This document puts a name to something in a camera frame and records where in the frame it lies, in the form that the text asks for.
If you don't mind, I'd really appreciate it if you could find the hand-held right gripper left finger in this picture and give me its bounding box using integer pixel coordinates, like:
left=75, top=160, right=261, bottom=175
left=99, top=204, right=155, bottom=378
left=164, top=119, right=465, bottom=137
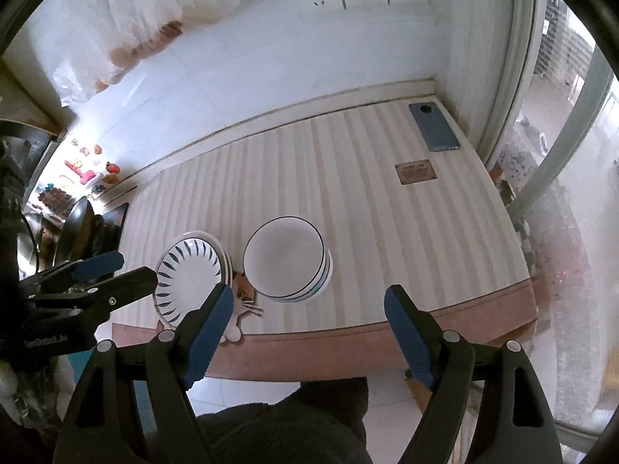
left=52, top=283, right=235, bottom=464

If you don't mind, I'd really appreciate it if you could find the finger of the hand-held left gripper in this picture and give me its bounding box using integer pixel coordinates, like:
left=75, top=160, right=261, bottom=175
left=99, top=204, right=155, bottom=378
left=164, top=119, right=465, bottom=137
left=31, top=267, right=158, bottom=320
left=19, top=250, right=125, bottom=295

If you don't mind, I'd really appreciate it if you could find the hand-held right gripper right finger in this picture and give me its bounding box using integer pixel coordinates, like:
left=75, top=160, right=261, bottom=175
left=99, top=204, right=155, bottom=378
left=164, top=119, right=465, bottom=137
left=383, top=284, right=564, bottom=464

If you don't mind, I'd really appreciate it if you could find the blue striped plate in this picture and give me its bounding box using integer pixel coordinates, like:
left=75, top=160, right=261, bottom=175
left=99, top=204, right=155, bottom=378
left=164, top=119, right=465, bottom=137
left=154, top=238, right=224, bottom=328

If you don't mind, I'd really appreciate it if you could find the printed white bowl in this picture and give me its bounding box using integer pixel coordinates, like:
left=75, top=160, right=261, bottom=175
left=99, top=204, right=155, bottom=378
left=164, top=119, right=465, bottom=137
left=278, top=251, right=335, bottom=305

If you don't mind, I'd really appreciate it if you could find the black wok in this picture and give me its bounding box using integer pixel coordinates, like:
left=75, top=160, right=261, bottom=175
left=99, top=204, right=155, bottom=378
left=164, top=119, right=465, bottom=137
left=51, top=196, right=98, bottom=268

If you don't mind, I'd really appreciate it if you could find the person's dark clothing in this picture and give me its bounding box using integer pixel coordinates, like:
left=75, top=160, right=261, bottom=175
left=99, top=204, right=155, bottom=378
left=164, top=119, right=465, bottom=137
left=193, top=376, right=374, bottom=464

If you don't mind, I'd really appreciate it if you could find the striped cat print mat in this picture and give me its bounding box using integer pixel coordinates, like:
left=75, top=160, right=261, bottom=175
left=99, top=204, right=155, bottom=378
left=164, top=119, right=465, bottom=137
left=111, top=98, right=539, bottom=382

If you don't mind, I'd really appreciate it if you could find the glass sliding door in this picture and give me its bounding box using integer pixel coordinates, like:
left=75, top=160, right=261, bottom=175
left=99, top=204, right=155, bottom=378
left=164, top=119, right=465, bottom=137
left=484, top=0, right=619, bottom=445

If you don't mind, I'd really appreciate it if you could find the grey smartphone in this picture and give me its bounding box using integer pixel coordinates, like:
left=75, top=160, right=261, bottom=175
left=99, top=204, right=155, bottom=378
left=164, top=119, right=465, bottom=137
left=409, top=101, right=462, bottom=154

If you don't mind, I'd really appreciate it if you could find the clear plastic bag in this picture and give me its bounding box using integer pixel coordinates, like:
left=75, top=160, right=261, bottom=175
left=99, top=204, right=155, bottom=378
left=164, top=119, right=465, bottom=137
left=107, top=0, right=243, bottom=67
left=50, top=0, right=127, bottom=106

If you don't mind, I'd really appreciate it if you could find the group of colourful wall stickers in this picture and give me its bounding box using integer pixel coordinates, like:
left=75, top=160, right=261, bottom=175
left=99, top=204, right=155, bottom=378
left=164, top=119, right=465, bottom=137
left=29, top=138, right=121, bottom=205

